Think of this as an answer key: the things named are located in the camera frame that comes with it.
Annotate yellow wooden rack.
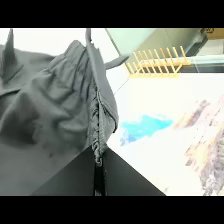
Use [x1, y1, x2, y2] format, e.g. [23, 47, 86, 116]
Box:
[125, 45, 193, 80]

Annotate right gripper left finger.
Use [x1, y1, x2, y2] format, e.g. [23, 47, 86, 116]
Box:
[31, 146, 96, 197]

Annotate dark grey pants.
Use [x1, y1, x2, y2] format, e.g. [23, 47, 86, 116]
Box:
[0, 28, 130, 197]

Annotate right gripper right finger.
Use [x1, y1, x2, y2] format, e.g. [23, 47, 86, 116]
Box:
[102, 146, 167, 197]

